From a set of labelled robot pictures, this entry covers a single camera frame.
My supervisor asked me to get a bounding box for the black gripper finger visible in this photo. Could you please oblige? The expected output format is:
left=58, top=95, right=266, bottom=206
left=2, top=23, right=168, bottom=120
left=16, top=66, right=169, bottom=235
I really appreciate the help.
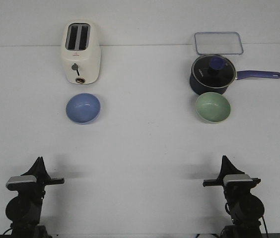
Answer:
left=40, top=157, right=49, bottom=179
left=219, top=155, right=228, bottom=180
left=226, top=157, right=245, bottom=175
left=21, top=157, right=42, bottom=178

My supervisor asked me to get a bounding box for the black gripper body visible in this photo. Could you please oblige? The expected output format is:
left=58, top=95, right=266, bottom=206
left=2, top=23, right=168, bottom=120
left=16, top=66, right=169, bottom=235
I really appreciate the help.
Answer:
left=203, top=178, right=261, bottom=198
left=18, top=178, right=65, bottom=204

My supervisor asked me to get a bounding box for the green bowl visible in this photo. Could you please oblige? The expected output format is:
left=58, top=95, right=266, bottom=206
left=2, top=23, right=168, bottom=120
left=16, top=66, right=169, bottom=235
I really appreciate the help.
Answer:
left=196, top=92, right=231, bottom=123

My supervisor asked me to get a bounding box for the blue bowl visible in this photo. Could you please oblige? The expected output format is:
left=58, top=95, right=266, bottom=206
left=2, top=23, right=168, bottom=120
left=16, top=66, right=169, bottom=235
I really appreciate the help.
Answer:
left=65, top=93, right=101, bottom=124

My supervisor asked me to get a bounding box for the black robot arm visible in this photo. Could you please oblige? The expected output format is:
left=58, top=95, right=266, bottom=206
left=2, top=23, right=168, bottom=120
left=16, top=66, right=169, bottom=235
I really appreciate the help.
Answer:
left=203, top=155, right=265, bottom=238
left=5, top=157, right=65, bottom=238

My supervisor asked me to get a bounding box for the glass pot lid blue knob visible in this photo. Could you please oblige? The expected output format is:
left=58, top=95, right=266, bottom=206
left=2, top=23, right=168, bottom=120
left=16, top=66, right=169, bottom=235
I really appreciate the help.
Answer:
left=192, top=55, right=236, bottom=89

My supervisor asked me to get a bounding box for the white two-slot toaster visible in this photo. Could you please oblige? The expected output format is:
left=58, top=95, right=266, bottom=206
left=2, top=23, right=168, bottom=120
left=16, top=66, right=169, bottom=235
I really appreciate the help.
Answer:
left=61, top=20, right=101, bottom=84

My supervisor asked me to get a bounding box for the clear rectangular container lid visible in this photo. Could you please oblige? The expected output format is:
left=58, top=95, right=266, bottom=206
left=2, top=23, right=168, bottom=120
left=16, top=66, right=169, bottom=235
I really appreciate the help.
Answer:
left=194, top=32, right=244, bottom=55

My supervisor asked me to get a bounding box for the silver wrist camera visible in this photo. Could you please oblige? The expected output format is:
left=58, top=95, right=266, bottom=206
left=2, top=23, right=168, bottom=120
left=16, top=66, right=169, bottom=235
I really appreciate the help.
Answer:
left=5, top=175, right=37, bottom=191
left=223, top=174, right=253, bottom=186

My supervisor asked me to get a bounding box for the blue saucepan with handle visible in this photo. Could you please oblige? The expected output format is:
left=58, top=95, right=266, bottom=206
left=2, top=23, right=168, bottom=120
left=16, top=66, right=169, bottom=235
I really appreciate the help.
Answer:
left=190, top=70, right=280, bottom=95

